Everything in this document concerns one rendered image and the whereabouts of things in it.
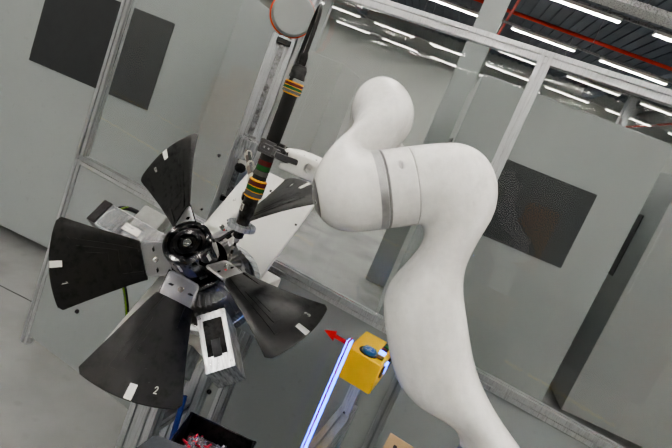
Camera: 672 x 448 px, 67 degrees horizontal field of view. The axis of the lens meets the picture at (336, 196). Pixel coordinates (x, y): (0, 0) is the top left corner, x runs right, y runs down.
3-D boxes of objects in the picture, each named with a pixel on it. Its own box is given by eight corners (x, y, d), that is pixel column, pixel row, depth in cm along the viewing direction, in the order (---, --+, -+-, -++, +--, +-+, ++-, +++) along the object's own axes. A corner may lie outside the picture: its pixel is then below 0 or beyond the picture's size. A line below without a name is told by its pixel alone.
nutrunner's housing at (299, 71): (229, 232, 122) (296, 50, 114) (244, 237, 123) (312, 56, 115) (229, 238, 118) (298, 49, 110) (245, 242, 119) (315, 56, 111)
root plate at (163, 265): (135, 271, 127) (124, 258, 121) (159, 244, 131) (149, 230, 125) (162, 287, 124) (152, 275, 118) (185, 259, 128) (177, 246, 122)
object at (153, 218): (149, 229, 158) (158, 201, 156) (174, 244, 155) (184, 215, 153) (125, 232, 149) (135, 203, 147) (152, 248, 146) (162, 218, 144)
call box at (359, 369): (353, 360, 151) (366, 329, 149) (383, 377, 148) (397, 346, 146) (334, 380, 136) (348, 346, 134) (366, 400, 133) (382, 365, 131)
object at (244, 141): (232, 153, 182) (240, 131, 181) (251, 160, 184) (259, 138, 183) (232, 158, 173) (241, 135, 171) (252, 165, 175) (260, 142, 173)
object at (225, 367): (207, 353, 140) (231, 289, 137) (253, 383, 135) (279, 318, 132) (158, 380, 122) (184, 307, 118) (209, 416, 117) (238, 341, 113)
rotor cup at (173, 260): (160, 274, 129) (142, 250, 118) (196, 231, 135) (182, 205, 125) (204, 301, 124) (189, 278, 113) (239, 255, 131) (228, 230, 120)
